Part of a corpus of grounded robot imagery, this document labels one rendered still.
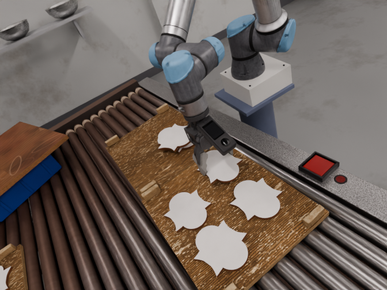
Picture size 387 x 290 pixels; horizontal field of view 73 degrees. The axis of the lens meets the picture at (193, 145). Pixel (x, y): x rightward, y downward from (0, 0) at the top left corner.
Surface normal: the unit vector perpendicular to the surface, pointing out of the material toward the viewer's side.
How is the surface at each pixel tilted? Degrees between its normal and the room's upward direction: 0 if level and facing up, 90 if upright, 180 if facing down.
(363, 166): 0
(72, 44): 90
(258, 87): 90
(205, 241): 0
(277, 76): 90
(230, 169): 5
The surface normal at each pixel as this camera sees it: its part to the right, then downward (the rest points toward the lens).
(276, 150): -0.31, -0.72
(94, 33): 0.45, 0.47
